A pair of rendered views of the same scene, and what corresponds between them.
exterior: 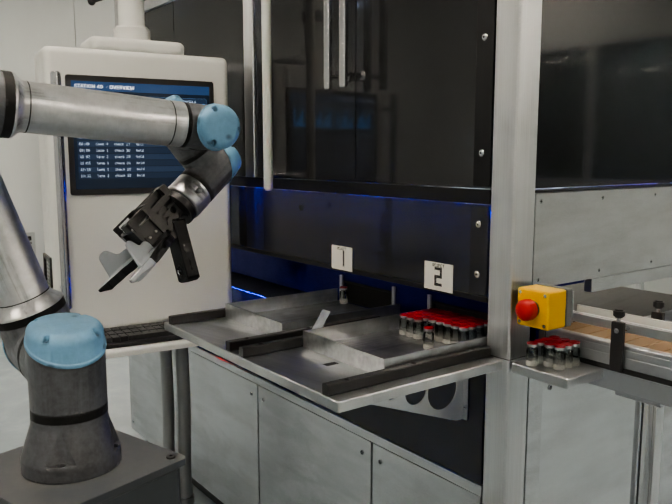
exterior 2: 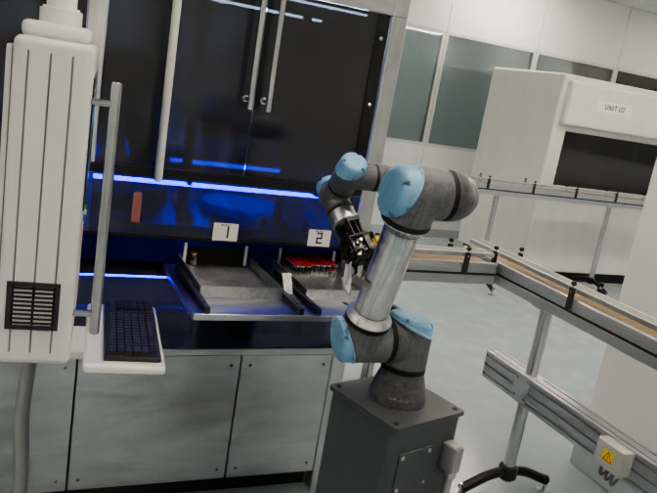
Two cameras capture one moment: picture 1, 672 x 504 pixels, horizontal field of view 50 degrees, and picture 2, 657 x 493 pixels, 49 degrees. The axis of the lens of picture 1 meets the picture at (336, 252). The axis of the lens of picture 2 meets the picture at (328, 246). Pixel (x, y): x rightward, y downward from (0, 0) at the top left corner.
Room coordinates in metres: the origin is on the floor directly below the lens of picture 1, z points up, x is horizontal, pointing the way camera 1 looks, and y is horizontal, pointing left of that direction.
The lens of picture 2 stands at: (0.98, 2.18, 1.56)
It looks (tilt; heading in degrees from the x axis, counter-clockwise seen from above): 13 degrees down; 281
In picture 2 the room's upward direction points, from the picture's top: 10 degrees clockwise
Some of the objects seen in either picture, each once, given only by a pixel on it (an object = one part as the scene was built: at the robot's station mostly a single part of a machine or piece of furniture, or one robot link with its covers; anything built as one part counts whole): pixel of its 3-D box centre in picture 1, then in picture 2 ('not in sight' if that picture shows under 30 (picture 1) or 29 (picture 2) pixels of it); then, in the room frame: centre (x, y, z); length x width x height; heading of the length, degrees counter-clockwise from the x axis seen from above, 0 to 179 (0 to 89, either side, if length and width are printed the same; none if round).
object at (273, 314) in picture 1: (312, 310); (227, 275); (1.72, 0.06, 0.90); 0.34 x 0.26 x 0.04; 127
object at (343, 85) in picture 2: (419, 46); (318, 95); (1.58, -0.18, 1.50); 0.43 x 0.01 x 0.59; 37
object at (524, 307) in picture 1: (528, 309); not in sight; (1.29, -0.35, 0.99); 0.04 x 0.04 x 0.04; 37
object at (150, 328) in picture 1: (157, 331); (130, 328); (1.83, 0.47, 0.82); 0.40 x 0.14 x 0.02; 120
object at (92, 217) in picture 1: (136, 184); (49, 182); (2.05, 0.57, 1.19); 0.50 x 0.19 x 0.78; 120
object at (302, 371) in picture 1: (330, 340); (283, 291); (1.54, 0.01, 0.87); 0.70 x 0.48 x 0.02; 37
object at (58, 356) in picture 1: (65, 360); (406, 337); (1.09, 0.42, 0.96); 0.13 x 0.12 x 0.14; 35
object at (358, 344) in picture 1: (406, 339); (323, 279); (1.45, -0.15, 0.90); 0.34 x 0.26 x 0.04; 127
